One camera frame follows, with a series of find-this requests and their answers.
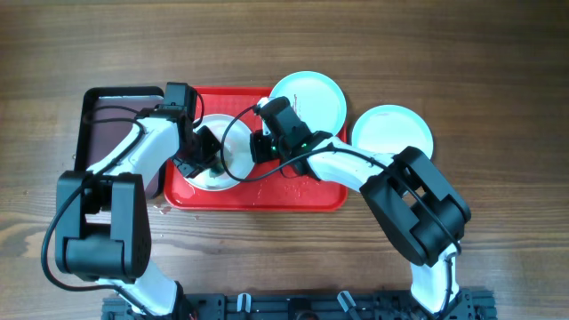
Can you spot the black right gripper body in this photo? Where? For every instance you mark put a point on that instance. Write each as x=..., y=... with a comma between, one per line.
x=267, y=148

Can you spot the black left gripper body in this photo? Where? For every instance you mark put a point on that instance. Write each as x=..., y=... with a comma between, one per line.
x=195, y=155

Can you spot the green yellow sponge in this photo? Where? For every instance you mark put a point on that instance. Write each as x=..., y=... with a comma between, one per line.
x=217, y=170

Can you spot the white plate with red stains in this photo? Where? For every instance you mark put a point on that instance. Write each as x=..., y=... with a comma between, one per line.
x=237, y=153

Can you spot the light blue plate top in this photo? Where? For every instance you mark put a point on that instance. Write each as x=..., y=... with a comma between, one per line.
x=316, y=99

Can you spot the light blue plate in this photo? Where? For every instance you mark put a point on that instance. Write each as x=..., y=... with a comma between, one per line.
x=316, y=99
x=389, y=129

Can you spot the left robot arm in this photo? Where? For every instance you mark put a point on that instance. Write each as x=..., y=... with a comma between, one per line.
x=101, y=229

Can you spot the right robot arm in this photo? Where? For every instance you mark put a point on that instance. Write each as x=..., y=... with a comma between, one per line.
x=419, y=211

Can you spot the red plastic tray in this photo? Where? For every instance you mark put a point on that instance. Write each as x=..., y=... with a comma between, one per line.
x=282, y=191

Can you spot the black water tray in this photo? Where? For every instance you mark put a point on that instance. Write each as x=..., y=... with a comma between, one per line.
x=96, y=141

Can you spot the black mounting rail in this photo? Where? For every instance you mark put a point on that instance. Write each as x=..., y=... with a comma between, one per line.
x=469, y=304

